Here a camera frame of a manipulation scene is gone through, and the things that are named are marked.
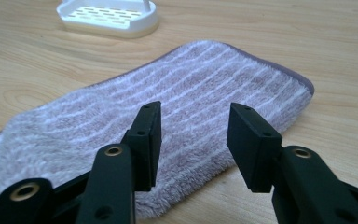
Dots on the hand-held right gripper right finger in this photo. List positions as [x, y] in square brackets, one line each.
[254, 149]

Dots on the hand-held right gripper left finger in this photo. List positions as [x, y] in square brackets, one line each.
[144, 146]

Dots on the pink striped towel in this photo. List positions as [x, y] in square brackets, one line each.
[155, 124]

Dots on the white soap dish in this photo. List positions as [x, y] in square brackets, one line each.
[108, 17]

